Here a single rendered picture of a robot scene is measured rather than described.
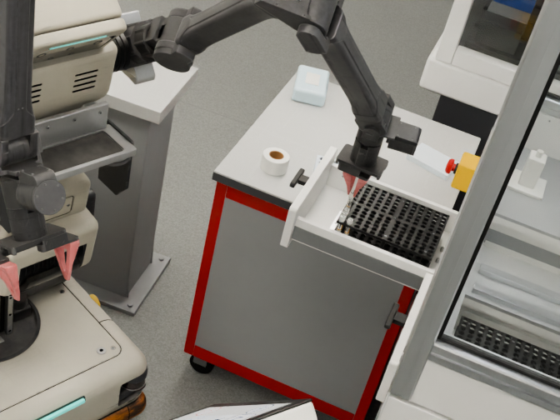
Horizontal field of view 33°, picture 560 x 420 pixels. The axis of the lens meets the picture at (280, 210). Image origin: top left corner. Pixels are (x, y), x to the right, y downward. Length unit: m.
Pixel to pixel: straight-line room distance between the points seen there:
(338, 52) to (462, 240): 0.42
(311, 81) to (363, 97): 0.95
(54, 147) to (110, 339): 0.81
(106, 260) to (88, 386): 0.63
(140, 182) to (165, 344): 0.53
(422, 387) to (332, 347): 0.95
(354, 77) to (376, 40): 3.17
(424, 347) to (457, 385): 0.09
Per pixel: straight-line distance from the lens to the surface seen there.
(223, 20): 1.70
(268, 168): 2.39
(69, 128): 1.91
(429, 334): 1.58
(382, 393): 1.82
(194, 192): 3.54
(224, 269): 2.56
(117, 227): 2.89
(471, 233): 1.44
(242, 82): 4.26
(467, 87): 2.85
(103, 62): 1.89
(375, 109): 1.84
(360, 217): 2.11
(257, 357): 2.72
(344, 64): 1.70
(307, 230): 2.07
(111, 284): 3.05
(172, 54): 1.84
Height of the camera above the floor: 2.15
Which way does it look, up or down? 37 degrees down
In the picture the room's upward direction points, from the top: 14 degrees clockwise
